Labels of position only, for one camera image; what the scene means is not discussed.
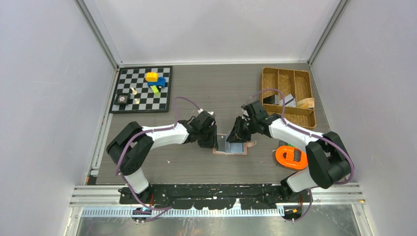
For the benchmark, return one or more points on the orange horseshoe toy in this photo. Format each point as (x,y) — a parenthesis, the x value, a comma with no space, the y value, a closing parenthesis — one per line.
(291,157)

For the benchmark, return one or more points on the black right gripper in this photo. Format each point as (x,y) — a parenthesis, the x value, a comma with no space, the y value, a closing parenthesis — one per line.
(237,135)

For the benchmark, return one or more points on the woven bamboo organizer tray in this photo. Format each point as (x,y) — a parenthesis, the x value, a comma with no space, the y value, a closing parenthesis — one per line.
(283,82)

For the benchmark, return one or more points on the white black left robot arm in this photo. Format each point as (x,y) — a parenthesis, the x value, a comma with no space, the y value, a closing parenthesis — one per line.
(129,149)

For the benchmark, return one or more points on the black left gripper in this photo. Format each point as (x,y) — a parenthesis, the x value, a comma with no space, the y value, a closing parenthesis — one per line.
(212,142)

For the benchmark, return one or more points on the blue toy car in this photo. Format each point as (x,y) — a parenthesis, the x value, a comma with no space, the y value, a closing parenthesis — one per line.
(160,83)

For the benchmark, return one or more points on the aluminium frame rail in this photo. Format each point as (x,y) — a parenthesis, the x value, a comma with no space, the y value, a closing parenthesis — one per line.
(109,196)

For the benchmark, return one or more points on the green toy block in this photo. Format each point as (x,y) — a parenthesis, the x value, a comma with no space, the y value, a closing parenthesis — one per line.
(155,89)

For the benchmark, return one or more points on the white chess pawn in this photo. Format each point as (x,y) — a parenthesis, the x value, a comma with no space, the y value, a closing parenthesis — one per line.
(133,91)

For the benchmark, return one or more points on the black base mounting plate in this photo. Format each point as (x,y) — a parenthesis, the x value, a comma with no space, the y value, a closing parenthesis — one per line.
(214,196)

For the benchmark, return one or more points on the grey striped credit card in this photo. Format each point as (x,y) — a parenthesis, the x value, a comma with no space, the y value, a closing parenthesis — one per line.
(288,101)

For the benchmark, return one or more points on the black white chessboard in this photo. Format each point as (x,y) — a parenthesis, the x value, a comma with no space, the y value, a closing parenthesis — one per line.
(134,77)

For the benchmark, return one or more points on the pink leather card holder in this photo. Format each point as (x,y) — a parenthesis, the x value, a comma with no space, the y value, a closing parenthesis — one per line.
(236,148)

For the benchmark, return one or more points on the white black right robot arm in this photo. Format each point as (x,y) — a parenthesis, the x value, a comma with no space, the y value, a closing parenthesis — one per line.
(327,159)

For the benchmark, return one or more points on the tan card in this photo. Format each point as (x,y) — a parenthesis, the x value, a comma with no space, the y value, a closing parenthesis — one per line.
(307,103)

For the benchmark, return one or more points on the yellow toy block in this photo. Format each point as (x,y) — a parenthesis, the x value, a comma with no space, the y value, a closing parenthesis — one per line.
(151,77)

